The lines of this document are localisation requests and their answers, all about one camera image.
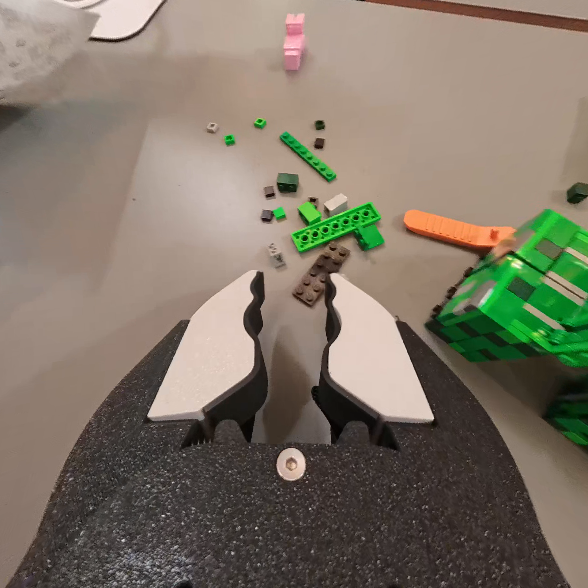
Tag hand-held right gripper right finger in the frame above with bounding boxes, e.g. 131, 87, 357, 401
311, 273, 435, 443

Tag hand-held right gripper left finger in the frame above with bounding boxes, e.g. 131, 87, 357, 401
147, 269, 268, 443

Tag grey desk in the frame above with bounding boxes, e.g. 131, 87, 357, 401
0, 0, 588, 582

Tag black studded plate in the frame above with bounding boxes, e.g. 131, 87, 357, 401
292, 243, 351, 307

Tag green beam with holes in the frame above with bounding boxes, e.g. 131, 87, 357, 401
291, 202, 382, 253

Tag green brick block tan studs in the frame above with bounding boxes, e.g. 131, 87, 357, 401
425, 209, 588, 368

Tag orange brick separator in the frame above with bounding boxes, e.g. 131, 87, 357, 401
403, 209, 517, 256

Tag green mosaic brick block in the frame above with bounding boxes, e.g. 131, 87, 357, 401
543, 386, 588, 448

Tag long green studded plate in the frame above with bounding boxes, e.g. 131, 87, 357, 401
279, 132, 337, 183

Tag pink brick pig figure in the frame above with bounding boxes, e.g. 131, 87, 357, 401
282, 13, 307, 71

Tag white rounded board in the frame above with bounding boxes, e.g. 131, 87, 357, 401
89, 0, 166, 41

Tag crumpled pale paper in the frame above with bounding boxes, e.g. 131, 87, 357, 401
0, 0, 101, 106

